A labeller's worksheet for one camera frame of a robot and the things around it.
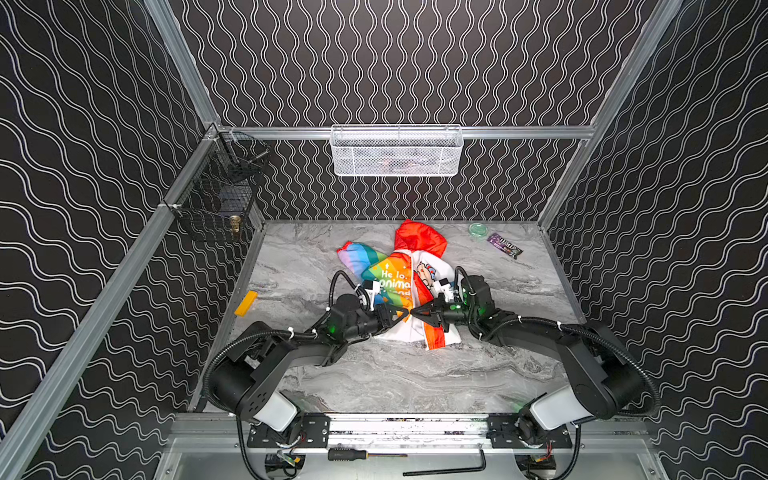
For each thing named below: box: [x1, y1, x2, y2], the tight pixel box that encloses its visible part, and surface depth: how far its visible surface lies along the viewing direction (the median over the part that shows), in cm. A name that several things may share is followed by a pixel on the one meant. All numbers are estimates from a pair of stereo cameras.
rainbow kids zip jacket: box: [336, 220, 461, 350], surface depth 100 cm
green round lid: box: [468, 222, 489, 239], surface depth 119 cm
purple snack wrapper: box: [487, 232, 523, 260], surface depth 114 cm
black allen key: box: [402, 449, 487, 477], surface depth 72 cm
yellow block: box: [234, 290, 259, 317], surface depth 98 cm
